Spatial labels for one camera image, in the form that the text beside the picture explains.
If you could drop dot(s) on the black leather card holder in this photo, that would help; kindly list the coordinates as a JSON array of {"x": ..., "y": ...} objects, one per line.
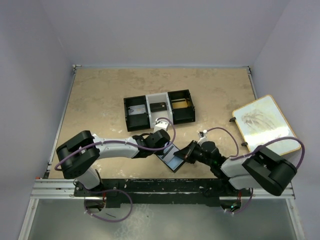
[{"x": 168, "y": 158}]

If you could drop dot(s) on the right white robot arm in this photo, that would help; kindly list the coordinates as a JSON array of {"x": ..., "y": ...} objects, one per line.
[{"x": 264, "y": 169}]

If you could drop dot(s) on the black and white organizer tray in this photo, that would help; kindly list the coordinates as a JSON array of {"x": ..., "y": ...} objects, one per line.
[{"x": 148, "y": 120}]

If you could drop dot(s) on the silver credit card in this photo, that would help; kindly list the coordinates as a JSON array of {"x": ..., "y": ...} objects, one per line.
[{"x": 136, "y": 110}]

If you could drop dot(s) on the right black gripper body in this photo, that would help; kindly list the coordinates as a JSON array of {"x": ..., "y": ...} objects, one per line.
[{"x": 189, "y": 151}]

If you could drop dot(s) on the black credit card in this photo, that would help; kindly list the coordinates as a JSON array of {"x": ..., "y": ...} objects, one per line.
[{"x": 157, "y": 107}]

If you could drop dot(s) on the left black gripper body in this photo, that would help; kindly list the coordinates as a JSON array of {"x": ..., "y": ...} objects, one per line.
[{"x": 167, "y": 149}]

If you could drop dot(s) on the white board with wood rim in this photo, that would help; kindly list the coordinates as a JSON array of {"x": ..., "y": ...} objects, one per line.
[{"x": 261, "y": 121}]

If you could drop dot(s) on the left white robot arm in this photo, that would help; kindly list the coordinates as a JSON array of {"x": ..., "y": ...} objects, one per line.
[{"x": 77, "y": 155}]

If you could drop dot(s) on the aluminium frame rail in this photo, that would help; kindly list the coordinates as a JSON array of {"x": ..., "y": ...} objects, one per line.
[{"x": 158, "y": 209}]

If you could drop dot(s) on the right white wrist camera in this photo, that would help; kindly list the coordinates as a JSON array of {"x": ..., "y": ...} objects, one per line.
[{"x": 202, "y": 137}]

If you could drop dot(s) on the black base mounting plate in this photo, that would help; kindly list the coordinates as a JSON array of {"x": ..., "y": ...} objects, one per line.
[{"x": 210, "y": 192}]

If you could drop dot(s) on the gold credit card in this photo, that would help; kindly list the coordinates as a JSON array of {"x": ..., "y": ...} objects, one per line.
[{"x": 180, "y": 103}]

